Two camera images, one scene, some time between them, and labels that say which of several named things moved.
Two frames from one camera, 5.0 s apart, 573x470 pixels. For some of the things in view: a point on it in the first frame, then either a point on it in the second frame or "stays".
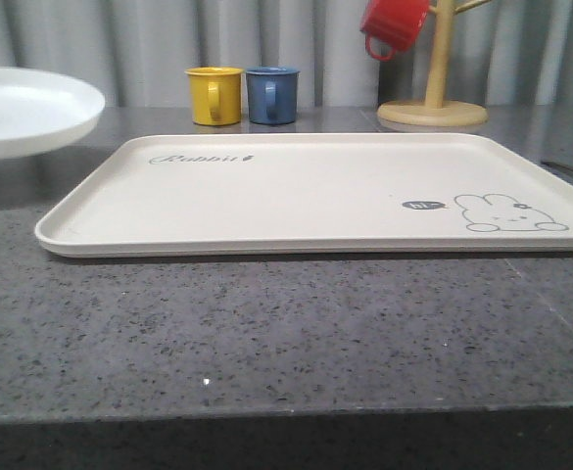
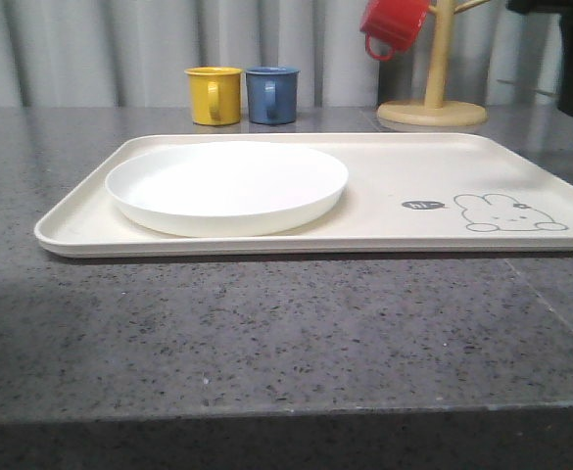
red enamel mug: (396, 22) stays
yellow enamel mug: (215, 94) stays
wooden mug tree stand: (435, 112) stays
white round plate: (24, 112) to (222, 189)
